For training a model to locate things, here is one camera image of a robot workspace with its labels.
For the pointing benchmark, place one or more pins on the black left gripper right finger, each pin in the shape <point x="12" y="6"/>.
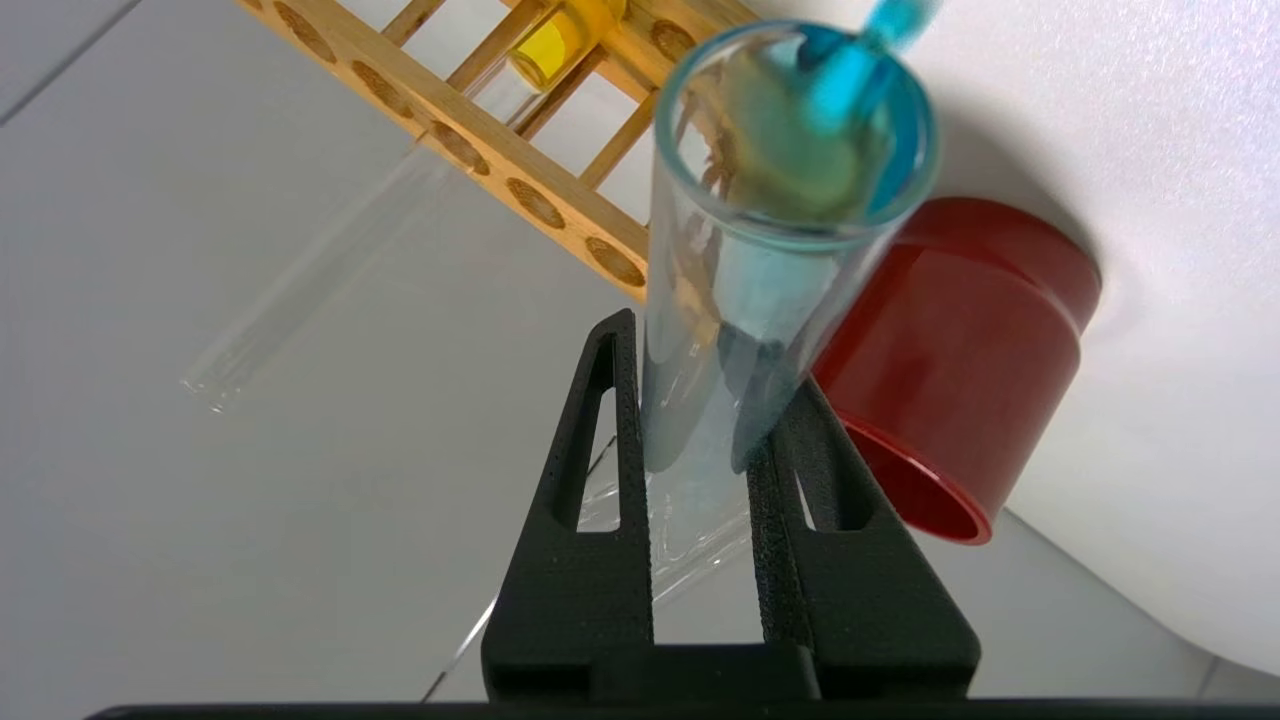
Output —
<point x="860" y="600"/>

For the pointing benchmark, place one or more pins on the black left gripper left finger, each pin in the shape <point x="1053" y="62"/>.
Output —
<point x="580" y="600"/>

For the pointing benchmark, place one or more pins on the blue pigment glass test tube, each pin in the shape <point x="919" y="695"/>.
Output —
<point x="780" y="270"/>

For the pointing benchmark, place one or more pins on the yellow pigment glass test tube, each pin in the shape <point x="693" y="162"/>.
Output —
<point x="560" y="40"/>

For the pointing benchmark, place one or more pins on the empty clear glass test tube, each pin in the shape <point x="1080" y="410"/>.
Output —
<point x="700" y="565"/>

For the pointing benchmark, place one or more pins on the wooden test tube rack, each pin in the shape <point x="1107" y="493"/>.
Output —
<point x="520" y="185"/>

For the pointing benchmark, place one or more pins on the red plastic cup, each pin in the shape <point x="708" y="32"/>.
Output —
<point x="960" y="360"/>

